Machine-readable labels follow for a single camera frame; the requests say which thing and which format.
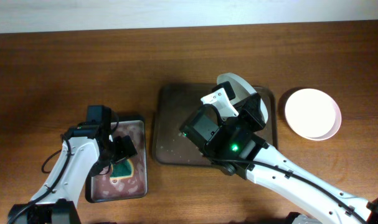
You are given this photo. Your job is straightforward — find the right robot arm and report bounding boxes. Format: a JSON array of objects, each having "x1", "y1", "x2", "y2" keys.
[{"x1": 180, "y1": 82, "x2": 378, "y2": 223}]

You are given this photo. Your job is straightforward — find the pale green plate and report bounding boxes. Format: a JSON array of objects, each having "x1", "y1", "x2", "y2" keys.
[{"x1": 217, "y1": 73, "x2": 257, "y2": 108}]

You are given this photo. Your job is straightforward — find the green and yellow sponge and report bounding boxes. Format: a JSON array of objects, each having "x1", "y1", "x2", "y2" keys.
[{"x1": 110, "y1": 159, "x2": 135, "y2": 180}]

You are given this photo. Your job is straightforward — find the metal baking tray with water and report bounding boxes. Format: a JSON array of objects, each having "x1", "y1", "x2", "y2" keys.
[{"x1": 85, "y1": 115, "x2": 148, "y2": 203}]

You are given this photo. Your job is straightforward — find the pinkish white plate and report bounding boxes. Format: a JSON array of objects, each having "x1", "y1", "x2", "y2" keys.
[{"x1": 284, "y1": 88, "x2": 342, "y2": 141}]

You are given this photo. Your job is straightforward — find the brown plastic serving tray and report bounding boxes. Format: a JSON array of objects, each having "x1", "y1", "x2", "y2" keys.
[{"x1": 152, "y1": 83, "x2": 278, "y2": 167}]

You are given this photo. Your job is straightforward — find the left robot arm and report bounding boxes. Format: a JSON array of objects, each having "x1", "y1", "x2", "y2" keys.
[{"x1": 7, "y1": 105, "x2": 137, "y2": 223}]

